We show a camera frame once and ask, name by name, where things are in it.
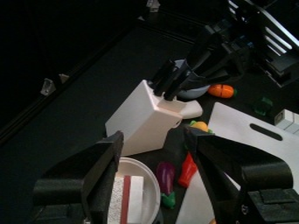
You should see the yellow toy corn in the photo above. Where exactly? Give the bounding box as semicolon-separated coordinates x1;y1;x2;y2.
190;120;215;135

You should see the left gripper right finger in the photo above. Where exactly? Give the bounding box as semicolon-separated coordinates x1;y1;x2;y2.
182;125;299;224

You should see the white cube box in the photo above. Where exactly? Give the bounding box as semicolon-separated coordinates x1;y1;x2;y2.
274;108;299;135

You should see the silver frame bracket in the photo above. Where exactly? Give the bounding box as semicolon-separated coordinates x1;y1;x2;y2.
39;77;58;97
58;73;71;84
146;0;162;13

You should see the black cleaver handle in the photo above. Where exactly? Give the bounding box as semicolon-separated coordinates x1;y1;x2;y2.
163;66;194;102

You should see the dark green toy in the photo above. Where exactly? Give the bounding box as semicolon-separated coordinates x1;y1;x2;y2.
253;96;276;116

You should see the red toy pepper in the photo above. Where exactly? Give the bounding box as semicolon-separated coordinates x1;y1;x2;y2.
178;151;201;189

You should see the white cutting board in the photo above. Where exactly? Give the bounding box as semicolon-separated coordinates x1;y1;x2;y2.
174;101;299;224

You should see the white toy pot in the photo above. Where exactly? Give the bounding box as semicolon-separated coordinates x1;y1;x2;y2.
113;157;165;224

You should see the grey toy pot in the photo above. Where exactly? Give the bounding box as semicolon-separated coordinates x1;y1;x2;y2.
173;59;213;101

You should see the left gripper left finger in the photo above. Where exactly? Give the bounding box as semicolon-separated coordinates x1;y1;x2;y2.
33;130;126;224

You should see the purple toy eggplant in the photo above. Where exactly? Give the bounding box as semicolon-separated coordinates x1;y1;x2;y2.
155;161;178;210

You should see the orange toy carrot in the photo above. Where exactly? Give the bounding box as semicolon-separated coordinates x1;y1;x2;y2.
207;83;239;99

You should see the white knife block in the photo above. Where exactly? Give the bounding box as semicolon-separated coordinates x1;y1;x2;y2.
105;79;185;158

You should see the white rounded toy piece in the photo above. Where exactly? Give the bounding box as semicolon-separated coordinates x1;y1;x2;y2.
179;99;205;120

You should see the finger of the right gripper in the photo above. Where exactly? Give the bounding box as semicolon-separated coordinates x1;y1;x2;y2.
182;71;231;92
186;27;226;73

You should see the black knife handle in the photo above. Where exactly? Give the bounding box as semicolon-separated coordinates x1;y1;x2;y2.
149;59;178;96

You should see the white box with red stripe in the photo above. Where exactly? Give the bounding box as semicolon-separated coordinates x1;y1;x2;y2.
107;174;146;224

